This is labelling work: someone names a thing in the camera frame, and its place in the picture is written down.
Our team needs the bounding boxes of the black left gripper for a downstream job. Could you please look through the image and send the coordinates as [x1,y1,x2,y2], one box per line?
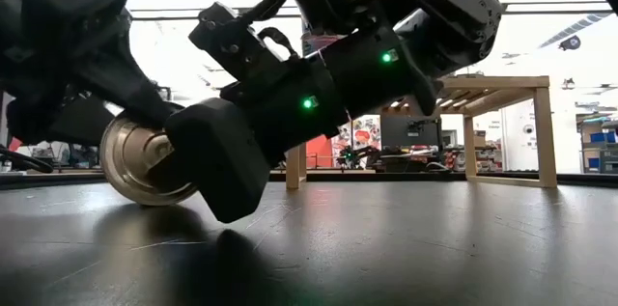
[0,0,183,148]

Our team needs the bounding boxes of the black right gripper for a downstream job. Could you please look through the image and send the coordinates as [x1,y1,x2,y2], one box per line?
[146,54,350,225]

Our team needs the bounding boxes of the gold-lid can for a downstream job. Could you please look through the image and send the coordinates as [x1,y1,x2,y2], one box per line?
[98,101,199,209]

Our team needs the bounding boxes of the wooden slatted shelf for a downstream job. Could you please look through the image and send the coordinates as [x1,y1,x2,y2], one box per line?
[284,75,559,190]

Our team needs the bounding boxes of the black robot green lights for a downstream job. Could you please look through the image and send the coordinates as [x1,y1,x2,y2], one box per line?
[335,145,382,172]

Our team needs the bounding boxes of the colourful poster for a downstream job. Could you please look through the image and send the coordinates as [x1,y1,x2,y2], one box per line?
[337,115,382,155]

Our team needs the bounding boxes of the black table mat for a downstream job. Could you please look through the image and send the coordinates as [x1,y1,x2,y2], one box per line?
[0,179,618,306]

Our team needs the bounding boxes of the black background screen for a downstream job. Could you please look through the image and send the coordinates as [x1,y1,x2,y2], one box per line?
[380,115,443,153]

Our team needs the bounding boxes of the wooden rack blue bins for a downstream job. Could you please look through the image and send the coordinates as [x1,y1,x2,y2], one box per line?
[575,113,618,176]

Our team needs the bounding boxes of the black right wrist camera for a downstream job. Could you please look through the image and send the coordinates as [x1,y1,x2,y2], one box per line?
[187,0,303,86]

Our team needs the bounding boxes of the black hose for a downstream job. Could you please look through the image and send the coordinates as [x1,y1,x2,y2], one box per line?
[0,146,54,176]

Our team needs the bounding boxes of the orange wall panel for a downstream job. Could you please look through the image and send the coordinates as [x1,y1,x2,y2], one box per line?
[306,134,335,170]

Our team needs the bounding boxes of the black ceiling camera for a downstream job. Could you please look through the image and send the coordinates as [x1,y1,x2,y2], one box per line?
[558,34,583,53]

